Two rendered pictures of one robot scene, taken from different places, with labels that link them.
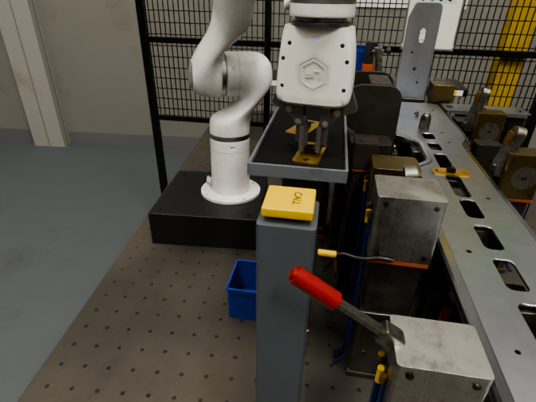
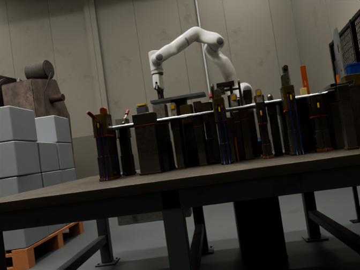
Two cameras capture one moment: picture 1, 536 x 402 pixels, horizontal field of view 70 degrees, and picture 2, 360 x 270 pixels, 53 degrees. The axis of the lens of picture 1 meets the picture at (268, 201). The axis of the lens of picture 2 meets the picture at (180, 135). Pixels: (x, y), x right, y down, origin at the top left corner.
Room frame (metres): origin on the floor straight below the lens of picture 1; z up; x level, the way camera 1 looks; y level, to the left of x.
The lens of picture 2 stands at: (0.66, -2.53, 0.79)
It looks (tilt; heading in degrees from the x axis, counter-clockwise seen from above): 3 degrees up; 91
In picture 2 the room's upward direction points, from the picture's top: 8 degrees counter-clockwise
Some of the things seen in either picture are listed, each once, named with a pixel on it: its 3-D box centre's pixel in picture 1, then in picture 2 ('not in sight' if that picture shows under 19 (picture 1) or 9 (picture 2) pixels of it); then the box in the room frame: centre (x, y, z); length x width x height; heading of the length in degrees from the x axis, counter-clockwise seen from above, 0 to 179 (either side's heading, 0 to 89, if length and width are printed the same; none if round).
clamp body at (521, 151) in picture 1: (508, 214); (222, 131); (0.86, -0.63, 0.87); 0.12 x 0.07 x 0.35; 81
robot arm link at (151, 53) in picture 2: not in sight; (155, 60); (0.54, -0.07, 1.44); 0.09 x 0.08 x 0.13; 106
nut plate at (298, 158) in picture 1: (310, 150); not in sight; (0.54, -0.06, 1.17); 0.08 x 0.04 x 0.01; 163
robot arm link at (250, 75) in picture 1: (240, 95); (242, 100); (1.11, 0.09, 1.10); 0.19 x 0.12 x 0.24; 107
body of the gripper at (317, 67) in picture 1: (317, 59); (158, 81); (0.54, -0.06, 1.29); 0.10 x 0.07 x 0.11; 73
